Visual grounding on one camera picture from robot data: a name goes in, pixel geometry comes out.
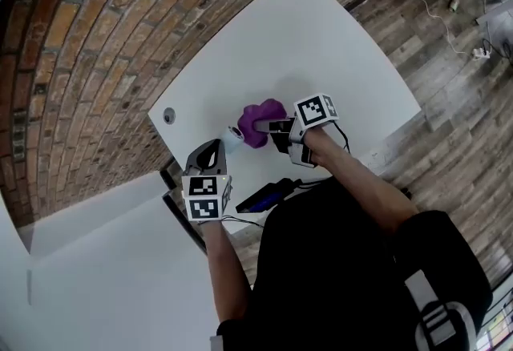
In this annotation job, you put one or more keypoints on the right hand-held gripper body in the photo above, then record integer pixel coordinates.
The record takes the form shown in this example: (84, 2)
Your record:
(314, 111)

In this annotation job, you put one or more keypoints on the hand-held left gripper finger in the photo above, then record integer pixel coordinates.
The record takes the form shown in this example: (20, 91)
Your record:
(193, 160)
(222, 169)

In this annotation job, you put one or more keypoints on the person's right forearm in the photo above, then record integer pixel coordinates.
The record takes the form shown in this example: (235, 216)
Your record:
(360, 185)

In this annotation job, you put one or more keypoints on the purple cleaning cloth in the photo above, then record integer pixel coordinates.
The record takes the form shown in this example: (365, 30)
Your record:
(256, 121)

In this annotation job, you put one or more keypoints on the person's left forearm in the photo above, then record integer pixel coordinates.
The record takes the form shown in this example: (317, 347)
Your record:
(226, 273)

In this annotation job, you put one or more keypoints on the white table with black edge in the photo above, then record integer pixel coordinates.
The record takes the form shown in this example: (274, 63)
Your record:
(120, 281)

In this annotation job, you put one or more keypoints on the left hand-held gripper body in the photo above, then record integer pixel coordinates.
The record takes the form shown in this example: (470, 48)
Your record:
(206, 199)

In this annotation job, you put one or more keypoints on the black electronics box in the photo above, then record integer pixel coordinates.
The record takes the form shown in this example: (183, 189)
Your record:
(256, 203)

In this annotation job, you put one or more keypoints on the person's black shirt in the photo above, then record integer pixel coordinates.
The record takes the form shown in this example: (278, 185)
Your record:
(332, 273)

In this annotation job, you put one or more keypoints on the grey table grommet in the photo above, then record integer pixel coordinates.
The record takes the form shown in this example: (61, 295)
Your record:
(169, 115)

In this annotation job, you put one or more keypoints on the small can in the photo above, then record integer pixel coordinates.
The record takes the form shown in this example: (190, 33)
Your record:
(453, 4)

